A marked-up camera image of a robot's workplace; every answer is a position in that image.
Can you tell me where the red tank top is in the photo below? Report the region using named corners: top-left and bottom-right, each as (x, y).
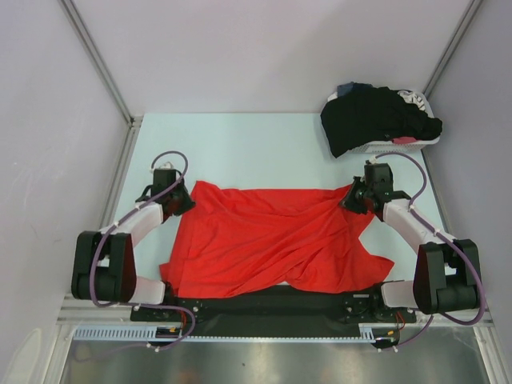
top-left (159, 181), bottom-right (394, 298)

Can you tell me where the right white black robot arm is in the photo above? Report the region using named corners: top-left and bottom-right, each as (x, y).
top-left (340, 162), bottom-right (486, 326)

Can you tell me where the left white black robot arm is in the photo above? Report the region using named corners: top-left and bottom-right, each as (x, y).
top-left (71, 168), bottom-right (195, 320)

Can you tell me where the black tank top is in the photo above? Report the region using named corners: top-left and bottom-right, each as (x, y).
top-left (320, 82), bottom-right (443, 159)

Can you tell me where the white laundry basket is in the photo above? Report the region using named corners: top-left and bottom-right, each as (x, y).
top-left (326, 86), bottom-right (441, 156)

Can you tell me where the pink garment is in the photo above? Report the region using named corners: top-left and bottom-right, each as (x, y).
top-left (393, 137), bottom-right (417, 145)

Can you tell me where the striped white black garment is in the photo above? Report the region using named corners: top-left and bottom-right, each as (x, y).
top-left (398, 90), bottom-right (426, 112)

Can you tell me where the blue denim garment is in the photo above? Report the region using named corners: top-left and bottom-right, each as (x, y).
top-left (337, 82), bottom-right (358, 98)

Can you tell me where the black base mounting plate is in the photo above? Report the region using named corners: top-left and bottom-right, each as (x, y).
top-left (130, 279), bottom-right (419, 339)

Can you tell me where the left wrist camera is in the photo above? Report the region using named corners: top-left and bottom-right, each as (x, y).
top-left (154, 161), bottom-right (175, 170)

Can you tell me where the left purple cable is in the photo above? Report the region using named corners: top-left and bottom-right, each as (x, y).
top-left (90, 150), bottom-right (197, 353)

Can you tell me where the purple cable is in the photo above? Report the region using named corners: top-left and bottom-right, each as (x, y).
top-left (370, 150), bottom-right (488, 353)
top-left (90, 150), bottom-right (197, 353)

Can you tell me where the grey slotted cable duct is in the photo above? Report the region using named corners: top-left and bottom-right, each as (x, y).
top-left (73, 324), bottom-right (398, 345)

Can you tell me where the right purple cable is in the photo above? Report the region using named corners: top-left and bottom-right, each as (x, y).
top-left (370, 150), bottom-right (488, 353)

